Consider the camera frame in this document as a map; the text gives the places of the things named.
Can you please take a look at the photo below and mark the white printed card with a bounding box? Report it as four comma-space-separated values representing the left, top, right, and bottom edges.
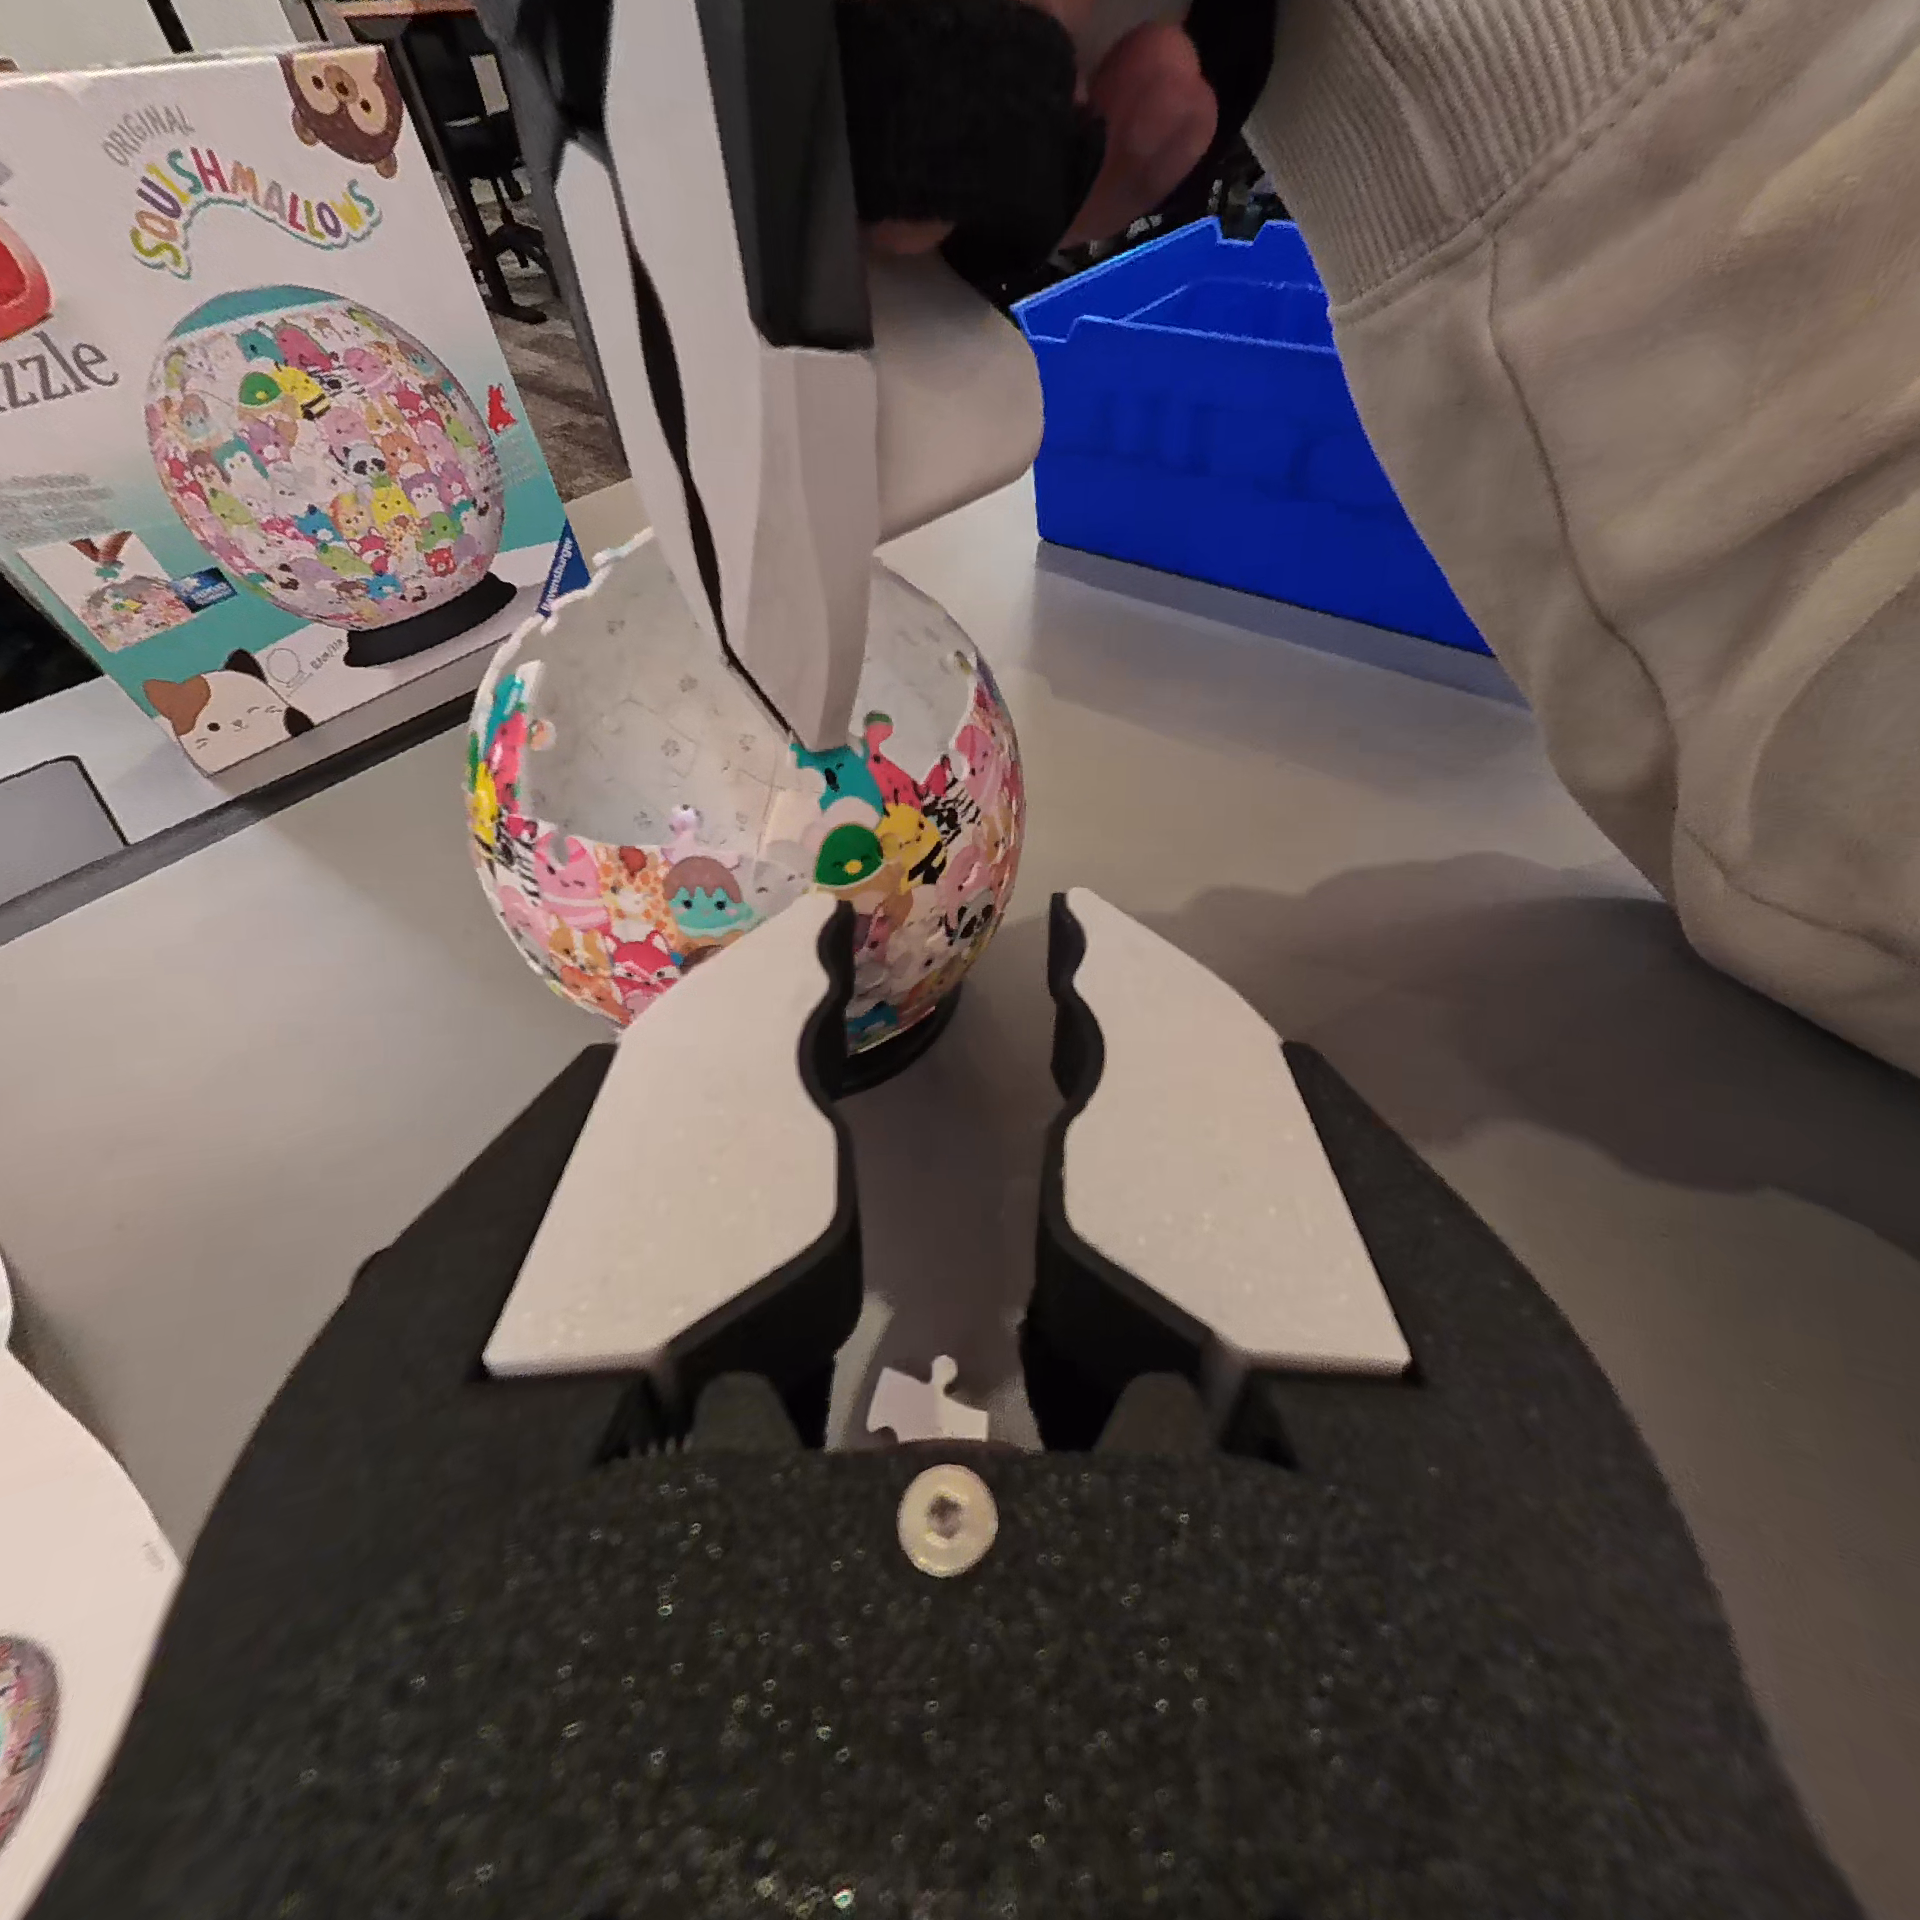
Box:
0, 1253, 186, 1913

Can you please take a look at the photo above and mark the person's right hand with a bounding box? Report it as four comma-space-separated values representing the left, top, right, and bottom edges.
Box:
1050, 0, 1225, 168

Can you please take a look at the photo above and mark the blue plastic bin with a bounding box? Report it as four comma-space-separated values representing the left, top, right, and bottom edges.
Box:
1014, 222, 1498, 657

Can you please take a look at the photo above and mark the teal green print jigsaw piece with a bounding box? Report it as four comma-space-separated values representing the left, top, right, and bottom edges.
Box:
792, 718, 962, 902

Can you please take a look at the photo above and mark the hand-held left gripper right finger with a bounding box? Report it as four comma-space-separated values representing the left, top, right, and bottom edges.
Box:
1025, 887, 1417, 1453

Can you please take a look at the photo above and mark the black office chair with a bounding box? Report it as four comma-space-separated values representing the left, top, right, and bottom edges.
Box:
394, 12, 560, 325

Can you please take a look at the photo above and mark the white jigsaw piece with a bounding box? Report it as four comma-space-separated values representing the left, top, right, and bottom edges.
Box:
867, 1352, 995, 1446

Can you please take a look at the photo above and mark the black ball stand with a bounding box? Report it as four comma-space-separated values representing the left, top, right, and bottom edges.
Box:
836, 982, 962, 1094

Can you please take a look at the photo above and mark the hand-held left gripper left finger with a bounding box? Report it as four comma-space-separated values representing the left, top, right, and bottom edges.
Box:
480, 892, 864, 1448

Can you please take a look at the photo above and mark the grey flat panel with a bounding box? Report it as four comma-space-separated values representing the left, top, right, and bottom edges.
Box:
0, 756, 129, 902

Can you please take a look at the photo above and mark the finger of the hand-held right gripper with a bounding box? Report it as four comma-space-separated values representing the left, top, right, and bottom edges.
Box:
551, 137, 740, 669
609, 0, 881, 750

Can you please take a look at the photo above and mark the colourful puzzle ball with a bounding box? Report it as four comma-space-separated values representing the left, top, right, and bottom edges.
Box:
462, 533, 1028, 1050

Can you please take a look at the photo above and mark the colourful cardboard toy box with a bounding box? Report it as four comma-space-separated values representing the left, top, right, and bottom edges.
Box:
0, 45, 584, 780

